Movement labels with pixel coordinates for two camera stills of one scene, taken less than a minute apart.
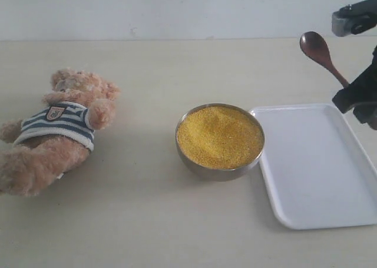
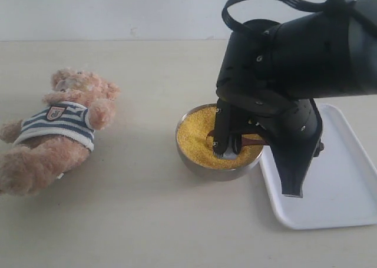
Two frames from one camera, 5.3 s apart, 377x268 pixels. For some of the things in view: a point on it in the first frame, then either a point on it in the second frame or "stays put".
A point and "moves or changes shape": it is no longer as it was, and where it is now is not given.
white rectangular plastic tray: [317, 170] stays put
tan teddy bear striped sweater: [55, 136] stays put
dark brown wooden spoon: [314, 47] moves or changes shape
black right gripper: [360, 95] to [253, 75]
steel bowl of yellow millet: [219, 142] stays put
